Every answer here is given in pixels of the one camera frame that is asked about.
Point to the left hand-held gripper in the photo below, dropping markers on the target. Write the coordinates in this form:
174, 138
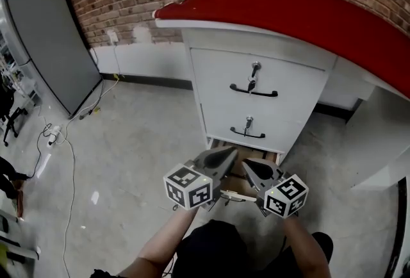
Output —
188, 187

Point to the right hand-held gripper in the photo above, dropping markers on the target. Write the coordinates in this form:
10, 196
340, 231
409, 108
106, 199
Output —
286, 195

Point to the white desk drawer wooden inside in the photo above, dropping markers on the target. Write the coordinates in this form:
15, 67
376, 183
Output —
235, 184

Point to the person's left forearm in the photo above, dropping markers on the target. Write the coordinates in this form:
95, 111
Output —
160, 244

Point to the person's right forearm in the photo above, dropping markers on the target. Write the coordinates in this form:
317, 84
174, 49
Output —
304, 244

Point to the medium white drawer front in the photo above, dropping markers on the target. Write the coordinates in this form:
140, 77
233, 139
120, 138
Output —
282, 126

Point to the key in medium drawer lock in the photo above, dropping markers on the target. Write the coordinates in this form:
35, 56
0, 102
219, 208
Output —
248, 123

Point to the large white drawer front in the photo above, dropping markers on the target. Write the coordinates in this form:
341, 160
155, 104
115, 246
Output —
218, 78

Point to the key in large drawer lock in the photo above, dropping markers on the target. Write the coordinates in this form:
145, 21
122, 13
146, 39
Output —
255, 68

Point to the white desk with red top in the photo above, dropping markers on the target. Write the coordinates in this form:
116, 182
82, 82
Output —
288, 11

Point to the person's black clothing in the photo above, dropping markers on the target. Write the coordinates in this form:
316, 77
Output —
218, 251

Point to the white paper scrap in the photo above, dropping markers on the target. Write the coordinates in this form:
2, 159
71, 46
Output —
95, 197

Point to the hanging black key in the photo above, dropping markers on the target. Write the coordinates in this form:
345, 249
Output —
251, 86

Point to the black edged panel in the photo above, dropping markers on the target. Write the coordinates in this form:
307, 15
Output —
398, 225

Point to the yellow tape piece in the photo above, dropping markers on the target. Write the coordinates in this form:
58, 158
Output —
117, 77

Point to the white power strip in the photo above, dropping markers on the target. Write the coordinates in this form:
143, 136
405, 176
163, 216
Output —
55, 135

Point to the black office chair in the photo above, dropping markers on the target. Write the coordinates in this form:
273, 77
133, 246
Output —
13, 116

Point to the grey partition board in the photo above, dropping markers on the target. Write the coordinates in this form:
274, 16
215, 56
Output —
48, 30

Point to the white wall socket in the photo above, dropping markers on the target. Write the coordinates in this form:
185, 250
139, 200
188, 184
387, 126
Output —
112, 37

